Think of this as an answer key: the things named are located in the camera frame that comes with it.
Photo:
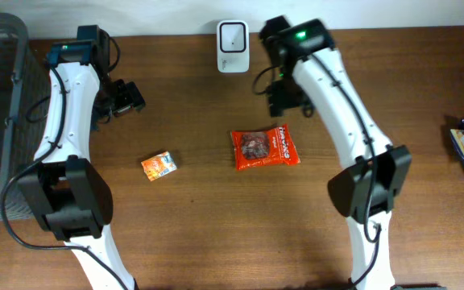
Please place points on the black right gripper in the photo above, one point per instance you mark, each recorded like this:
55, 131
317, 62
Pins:
276, 102

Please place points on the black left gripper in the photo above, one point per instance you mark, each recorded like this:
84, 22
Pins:
124, 90

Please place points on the red snack bag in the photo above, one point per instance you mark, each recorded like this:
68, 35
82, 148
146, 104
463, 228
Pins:
254, 149

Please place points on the small orange juice carton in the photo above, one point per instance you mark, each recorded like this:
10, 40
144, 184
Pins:
158, 166

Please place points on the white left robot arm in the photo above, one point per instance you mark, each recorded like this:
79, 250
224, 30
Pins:
65, 193

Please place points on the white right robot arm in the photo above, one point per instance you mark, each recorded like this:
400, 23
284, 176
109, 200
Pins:
313, 77

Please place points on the white barcode scanner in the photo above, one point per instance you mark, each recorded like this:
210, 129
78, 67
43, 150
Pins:
233, 50

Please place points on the grey plastic basket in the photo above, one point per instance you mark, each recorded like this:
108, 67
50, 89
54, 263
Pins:
23, 82

